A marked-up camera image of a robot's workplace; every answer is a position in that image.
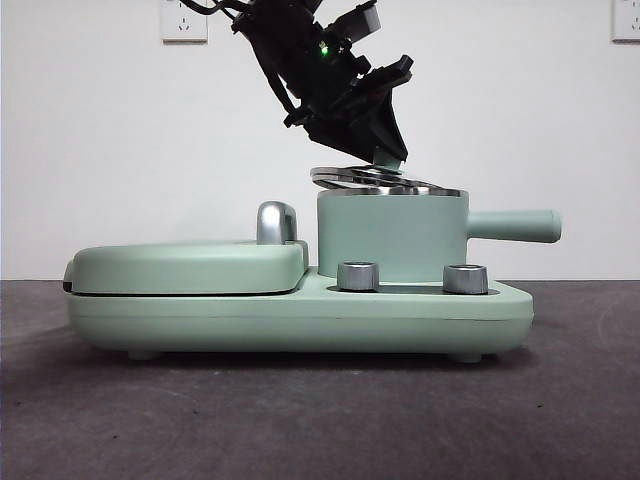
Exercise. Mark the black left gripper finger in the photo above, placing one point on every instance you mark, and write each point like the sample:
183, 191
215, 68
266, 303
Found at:
389, 125
345, 132

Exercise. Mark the glass lid with green knob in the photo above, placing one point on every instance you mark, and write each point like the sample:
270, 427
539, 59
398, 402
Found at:
387, 160

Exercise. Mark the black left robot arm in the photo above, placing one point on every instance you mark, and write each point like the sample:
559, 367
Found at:
290, 45

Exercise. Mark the mint green breakfast machine base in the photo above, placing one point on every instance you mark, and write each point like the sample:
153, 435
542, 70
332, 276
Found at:
300, 325

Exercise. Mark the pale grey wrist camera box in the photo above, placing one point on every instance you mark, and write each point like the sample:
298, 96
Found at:
360, 22

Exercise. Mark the white wall socket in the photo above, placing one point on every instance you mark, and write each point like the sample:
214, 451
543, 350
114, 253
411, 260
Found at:
182, 29
627, 20

